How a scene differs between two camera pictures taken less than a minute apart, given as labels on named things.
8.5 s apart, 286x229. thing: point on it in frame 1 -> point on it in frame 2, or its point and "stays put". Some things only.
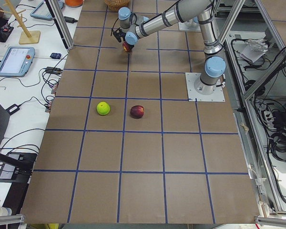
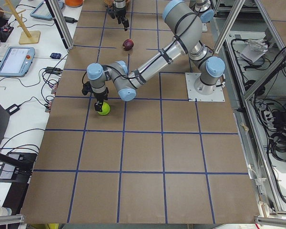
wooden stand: x=26 y=36 stays put
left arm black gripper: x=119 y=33 -> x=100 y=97
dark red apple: x=137 y=111 -> x=127 y=44
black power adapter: x=68 y=19 stays put
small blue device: x=56 y=55 stays put
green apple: x=103 y=108 stays put
